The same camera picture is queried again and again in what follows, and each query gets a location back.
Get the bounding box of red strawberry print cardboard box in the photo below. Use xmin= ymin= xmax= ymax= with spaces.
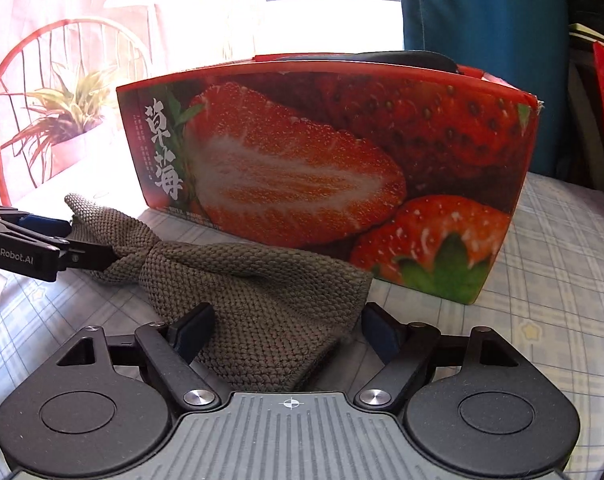
xmin=116 ymin=51 xmax=545 ymax=306

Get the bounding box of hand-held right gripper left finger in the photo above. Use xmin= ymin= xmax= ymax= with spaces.
xmin=56 ymin=302 xmax=221 ymax=408

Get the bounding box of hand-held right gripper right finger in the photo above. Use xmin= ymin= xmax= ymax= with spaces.
xmin=356 ymin=302 xmax=521 ymax=407

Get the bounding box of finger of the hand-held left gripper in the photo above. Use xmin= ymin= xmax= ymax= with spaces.
xmin=12 ymin=212 xmax=75 ymax=242
xmin=56 ymin=239 xmax=118 ymax=274

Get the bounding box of olive knit hat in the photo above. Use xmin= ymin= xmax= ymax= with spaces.
xmin=64 ymin=192 xmax=375 ymax=392

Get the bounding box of checked tablecloth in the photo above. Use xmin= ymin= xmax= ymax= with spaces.
xmin=0 ymin=170 xmax=604 ymax=480

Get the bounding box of black fabric band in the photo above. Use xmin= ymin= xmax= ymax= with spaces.
xmin=354 ymin=50 xmax=463 ymax=75

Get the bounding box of white wire rack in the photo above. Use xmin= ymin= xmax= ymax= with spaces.
xmin=569 ymin=25 xmax=604 ymax=58

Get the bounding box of dark blue curtain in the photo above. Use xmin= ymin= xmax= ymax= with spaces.
xmin=397 ymin=0 xmax=570 ymax=176

